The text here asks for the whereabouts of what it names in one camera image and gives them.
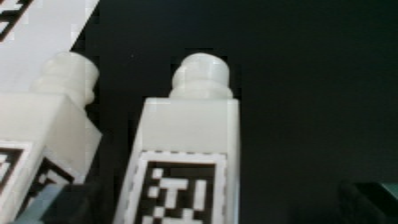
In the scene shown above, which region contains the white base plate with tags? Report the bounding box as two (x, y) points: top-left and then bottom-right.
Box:
(0, 0), (100, 92)

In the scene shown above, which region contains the white table leg with tag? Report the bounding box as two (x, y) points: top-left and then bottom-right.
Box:
(112, 53), (240, 224)

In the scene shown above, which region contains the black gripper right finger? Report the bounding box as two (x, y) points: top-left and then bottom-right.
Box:
(338, 181), (398, 224)

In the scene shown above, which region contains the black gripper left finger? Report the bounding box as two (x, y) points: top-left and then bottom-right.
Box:
(15, 182), (105, 224)

